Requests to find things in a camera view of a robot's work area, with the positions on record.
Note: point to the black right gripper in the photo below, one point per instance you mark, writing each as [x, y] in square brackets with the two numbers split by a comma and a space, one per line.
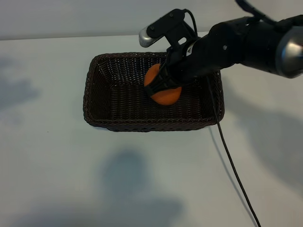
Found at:
[180, 68]

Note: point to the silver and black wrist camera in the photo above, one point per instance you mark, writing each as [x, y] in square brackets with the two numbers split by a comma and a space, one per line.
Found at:
[163, 26]

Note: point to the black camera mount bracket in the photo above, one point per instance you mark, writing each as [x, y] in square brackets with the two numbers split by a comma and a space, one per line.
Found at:
[182, 33]

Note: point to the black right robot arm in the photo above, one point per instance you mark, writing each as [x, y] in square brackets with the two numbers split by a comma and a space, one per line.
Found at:
[236, 47]

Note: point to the orange fruit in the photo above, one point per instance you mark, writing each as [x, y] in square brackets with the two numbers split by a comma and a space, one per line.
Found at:
[165, 98]

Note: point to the dark brown woven basket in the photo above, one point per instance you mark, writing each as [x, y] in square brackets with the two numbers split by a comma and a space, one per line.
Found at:
[123, 104]

